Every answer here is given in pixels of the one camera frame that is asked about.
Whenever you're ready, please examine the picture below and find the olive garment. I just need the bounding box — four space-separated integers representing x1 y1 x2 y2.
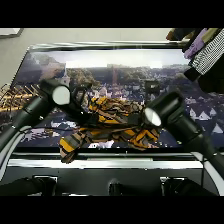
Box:
200 28 222 45

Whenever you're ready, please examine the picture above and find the purple garment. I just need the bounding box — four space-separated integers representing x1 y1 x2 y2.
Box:
182 32 210 60

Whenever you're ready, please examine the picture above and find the dark brown garment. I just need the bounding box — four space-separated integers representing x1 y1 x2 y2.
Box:
165 28 203 43

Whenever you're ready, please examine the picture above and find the silver frame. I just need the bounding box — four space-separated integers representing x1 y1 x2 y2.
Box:
0 151 224 197

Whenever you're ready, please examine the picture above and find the yellow grey striped shirt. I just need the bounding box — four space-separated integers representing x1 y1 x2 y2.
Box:
59 96 162 164

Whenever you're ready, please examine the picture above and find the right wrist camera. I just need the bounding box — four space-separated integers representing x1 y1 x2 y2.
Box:
144 79 162 97

